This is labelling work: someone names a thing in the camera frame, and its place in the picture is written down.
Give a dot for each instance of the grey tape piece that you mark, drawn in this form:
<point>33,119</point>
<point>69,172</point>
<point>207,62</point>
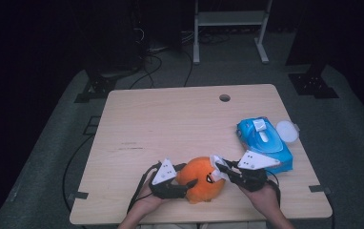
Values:
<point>319,189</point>
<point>79,195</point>

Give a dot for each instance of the black stand base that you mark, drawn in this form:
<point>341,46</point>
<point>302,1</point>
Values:
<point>312,84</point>
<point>100,86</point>

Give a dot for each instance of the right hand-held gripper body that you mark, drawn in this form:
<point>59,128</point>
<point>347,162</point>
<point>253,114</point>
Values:
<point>250,179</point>

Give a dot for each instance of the person's right hand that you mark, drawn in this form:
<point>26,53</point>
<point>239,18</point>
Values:
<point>261,200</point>

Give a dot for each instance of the person's left hand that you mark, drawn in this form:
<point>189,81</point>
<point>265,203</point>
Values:
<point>153,200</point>

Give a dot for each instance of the white wet wipe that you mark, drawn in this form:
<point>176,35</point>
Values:
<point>216,160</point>

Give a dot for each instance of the orange plush toy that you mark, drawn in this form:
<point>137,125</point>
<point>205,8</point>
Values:
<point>200,171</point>

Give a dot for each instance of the white metal stand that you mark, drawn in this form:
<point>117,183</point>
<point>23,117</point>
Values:
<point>231,18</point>

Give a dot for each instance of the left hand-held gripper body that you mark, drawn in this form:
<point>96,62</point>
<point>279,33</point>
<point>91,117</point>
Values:
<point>167,191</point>

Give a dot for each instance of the blue wet wipe pack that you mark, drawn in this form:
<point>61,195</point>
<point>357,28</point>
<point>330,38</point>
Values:
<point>275,144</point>

